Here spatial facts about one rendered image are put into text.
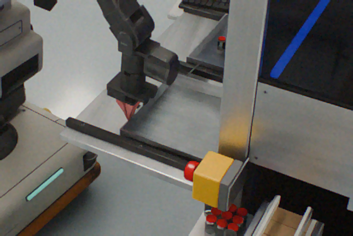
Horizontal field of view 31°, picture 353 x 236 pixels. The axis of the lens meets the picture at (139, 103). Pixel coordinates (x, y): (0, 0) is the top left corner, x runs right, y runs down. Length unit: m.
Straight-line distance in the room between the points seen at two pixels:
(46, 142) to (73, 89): 0.76
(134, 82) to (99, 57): 1.95
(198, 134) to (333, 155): 0.43
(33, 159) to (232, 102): 1.29
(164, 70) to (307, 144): 0.35
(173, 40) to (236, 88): 0.70
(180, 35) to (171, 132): 0.44
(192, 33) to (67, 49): 1.64
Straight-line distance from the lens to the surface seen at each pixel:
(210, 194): 1.18
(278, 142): 1.16
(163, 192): 2.56
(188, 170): 1.20
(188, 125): 1.50
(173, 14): 2.09
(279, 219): 1.24
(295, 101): 1.10
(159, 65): 1.31
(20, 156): 2.35
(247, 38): 1.06
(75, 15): 3.71
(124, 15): 1.27
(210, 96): 1.59
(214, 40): 1.81
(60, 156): 2.33
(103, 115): 1.53
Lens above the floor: 1.84
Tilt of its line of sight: 38 degrees down
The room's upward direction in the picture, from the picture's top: 1 degrees counter-clockwise
